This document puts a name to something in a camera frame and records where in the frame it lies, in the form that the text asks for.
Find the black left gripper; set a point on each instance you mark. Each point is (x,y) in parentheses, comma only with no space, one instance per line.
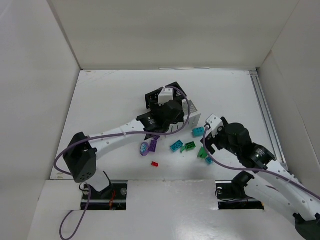
(153,99)

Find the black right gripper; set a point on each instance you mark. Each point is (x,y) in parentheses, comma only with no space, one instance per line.
(213,142)

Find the green rounded lego block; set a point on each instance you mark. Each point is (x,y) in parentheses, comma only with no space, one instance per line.
(202,154)

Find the green lego brick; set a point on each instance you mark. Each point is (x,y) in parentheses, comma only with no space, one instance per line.
(190,146)

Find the small red lego piece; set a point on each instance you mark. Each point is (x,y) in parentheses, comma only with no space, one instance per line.
(154,164)

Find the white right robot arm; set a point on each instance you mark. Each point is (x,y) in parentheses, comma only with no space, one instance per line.
(262,177)

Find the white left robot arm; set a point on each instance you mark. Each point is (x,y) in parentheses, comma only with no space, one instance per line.
(84,151)

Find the purple round flower lego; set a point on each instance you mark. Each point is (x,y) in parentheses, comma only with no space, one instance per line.
(144,149)

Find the purple lego brick overturned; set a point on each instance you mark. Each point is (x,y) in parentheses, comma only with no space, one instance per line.
(152,146)

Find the teal lego brick by container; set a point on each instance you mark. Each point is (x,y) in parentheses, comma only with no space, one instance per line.
(198,132)

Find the small teal square lego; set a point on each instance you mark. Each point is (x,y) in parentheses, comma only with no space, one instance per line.
(209,160)

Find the white two-slot container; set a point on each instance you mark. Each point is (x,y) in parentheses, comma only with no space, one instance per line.
(193,121)

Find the small green lego slope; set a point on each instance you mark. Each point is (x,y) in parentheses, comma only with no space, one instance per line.
(182,149)

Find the teal long lego overturned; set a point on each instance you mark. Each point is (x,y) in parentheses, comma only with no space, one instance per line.
(176,146)

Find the black two-slot container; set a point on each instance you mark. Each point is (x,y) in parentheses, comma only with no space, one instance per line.
(152,98)

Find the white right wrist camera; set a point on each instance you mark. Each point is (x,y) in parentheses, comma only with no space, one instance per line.
(213,123)

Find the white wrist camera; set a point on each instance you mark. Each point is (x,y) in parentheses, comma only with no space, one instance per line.
(213,123)
(165,95)

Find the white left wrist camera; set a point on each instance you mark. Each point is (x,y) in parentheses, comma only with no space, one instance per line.
(165,95)

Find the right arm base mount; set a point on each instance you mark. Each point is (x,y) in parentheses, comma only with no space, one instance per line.
(232,197)

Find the aluminium rail right edge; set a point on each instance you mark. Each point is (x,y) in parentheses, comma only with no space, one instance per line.
(267,118)

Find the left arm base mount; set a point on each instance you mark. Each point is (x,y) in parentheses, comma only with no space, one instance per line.
(115,200)

